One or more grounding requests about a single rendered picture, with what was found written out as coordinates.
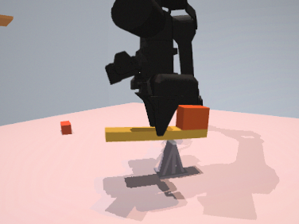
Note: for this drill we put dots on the yellow bar with orange block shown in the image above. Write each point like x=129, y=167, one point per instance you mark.
x=192, y=122

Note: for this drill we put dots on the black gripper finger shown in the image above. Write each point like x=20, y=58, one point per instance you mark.
x=164, y=107
x=148, y=106

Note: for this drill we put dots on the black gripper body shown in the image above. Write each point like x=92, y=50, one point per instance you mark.
x=162, y=81

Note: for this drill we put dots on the red cube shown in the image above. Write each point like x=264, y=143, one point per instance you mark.
x=66, y=127

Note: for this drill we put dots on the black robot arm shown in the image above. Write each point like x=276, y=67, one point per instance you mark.
x=147, y=20

